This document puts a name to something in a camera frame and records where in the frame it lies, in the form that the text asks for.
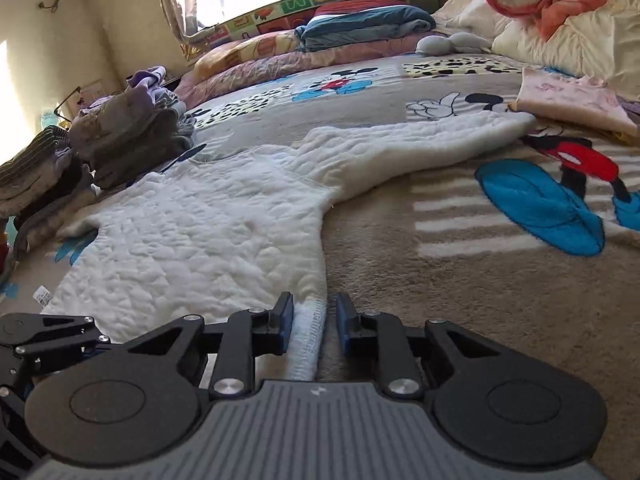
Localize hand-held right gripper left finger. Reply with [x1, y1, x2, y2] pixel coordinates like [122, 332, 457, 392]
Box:
[122, 292, 296, 398]

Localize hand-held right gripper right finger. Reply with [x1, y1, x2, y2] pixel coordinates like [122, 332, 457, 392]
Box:
[335, 292, 505, 400]

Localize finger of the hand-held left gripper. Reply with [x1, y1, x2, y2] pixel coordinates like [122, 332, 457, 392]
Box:
[0, 312, 113, 362]
[0, 382, 45, 468]

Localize white fleece sweater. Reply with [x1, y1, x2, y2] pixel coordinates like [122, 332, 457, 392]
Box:
[37, 110, 538, 383]

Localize dark grey folded clothes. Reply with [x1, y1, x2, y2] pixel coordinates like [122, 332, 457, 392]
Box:
[10, 152, 100, 261]

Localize printed cartoon blanket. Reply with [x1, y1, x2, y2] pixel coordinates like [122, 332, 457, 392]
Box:
[0, 52, 640, 480]

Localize striped grey folded garment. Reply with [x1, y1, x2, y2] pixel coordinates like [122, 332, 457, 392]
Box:
[0, 125, 76, 216]

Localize purple folded garment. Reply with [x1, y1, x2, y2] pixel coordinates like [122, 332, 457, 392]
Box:
[124, 65, 177, 111]

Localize yellow printed pillow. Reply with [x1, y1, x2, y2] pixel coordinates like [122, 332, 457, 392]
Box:
[192, 30, 302, 82]

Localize grey plush toy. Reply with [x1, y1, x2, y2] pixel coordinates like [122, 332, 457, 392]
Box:
[415, 31, 494, 57]

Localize blue red folded quilt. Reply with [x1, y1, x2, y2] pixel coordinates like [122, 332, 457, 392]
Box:
[294, 2, 437, 54]

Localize pale pink folded garment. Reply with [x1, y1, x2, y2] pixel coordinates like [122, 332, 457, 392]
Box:
[514, 66, 640, 139]

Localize cream quilt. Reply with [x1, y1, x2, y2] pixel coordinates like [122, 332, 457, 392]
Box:
[434, 0, 640, 107]

